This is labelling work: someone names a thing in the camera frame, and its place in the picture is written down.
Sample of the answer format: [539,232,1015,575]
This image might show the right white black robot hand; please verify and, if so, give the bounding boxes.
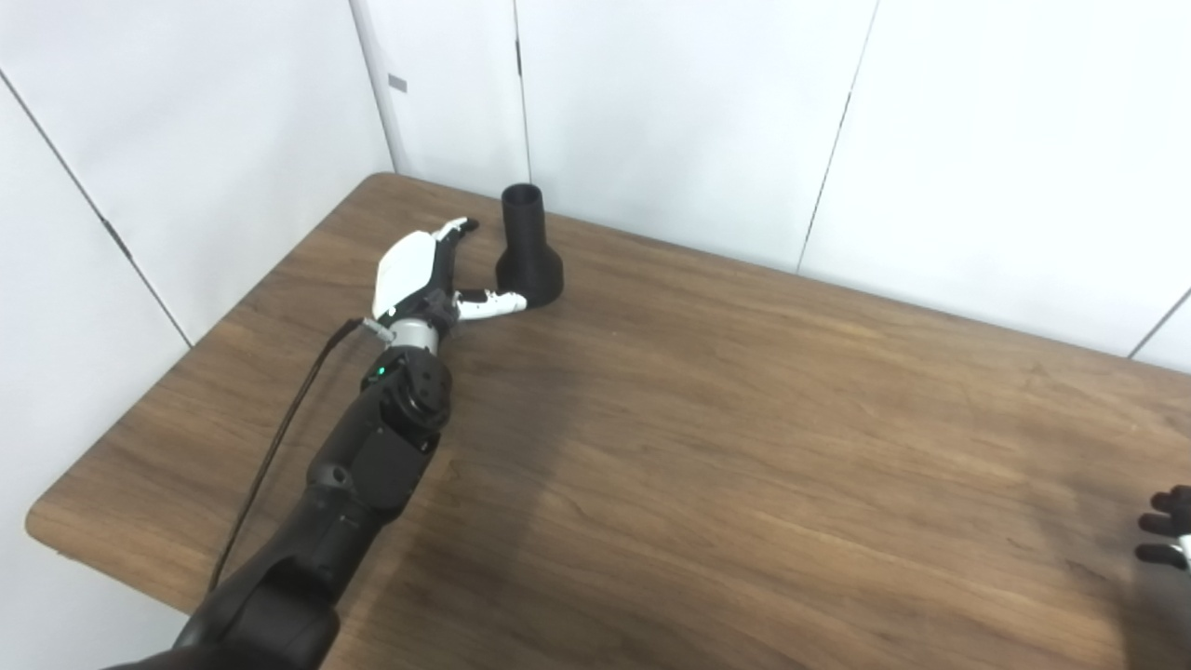
[1135,486,1191,570]

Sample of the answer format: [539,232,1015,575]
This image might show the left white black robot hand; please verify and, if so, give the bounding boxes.
[371,217,529,328]

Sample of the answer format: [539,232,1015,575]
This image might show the black funnel-shaped nozzle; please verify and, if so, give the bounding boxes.
[495,183,565,308]

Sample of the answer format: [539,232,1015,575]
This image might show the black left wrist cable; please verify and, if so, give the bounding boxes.
[207,318,392,596]

